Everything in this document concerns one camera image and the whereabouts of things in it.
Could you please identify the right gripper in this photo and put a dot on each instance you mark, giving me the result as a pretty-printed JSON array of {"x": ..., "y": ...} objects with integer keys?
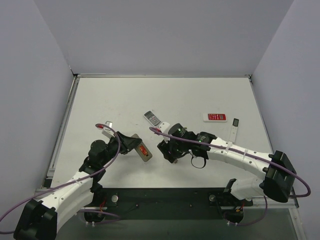
[{"x": 166, "y": 151}]

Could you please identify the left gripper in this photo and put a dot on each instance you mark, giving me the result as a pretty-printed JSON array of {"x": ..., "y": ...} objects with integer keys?
[{"x": 127, "y": 143}]

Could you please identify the red orange battery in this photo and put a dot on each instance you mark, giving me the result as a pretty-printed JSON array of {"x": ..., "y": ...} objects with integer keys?
[{"x": 143, "y": 150}]

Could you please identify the beige remote control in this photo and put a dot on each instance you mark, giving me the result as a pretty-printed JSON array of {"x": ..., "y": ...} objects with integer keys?
[{"x": 136, "y": 148}]

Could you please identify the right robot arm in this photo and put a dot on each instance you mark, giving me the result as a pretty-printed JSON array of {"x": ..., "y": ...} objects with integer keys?
[{"x": 273, "y": 173}]

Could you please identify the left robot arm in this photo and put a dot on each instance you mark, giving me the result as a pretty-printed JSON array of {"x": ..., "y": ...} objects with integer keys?
[{"x": 42, "y": 219}]

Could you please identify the grey white remote control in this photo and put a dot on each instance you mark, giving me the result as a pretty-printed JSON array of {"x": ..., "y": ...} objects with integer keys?
[{"x": 152, "y": 119}]

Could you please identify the red white remote control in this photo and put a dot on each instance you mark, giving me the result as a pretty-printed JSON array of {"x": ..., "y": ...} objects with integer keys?
[{"x": 214, "y": 117}]

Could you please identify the slim white remote control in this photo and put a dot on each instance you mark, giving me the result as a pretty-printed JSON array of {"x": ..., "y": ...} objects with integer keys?
[{"x": 233, "y": 130}]

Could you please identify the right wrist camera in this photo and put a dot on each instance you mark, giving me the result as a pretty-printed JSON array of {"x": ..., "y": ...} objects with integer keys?
[{"x": 164, "y": 126}]

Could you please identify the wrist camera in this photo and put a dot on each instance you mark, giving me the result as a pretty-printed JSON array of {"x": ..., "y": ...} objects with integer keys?
[
  {"x": 164, "y": 126},
  {"x": 106, "y": 131}
]

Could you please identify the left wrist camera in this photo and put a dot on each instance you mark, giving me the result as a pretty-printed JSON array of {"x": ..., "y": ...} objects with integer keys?
[{"x": 106, "y": 131}]

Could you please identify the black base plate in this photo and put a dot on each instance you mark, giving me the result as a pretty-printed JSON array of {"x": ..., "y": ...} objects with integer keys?
[{"x": 165, "y": 203}]

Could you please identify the aluminium frame rail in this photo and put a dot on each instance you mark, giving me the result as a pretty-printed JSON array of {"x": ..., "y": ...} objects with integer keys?
[{"x": 258, "y": 201}]

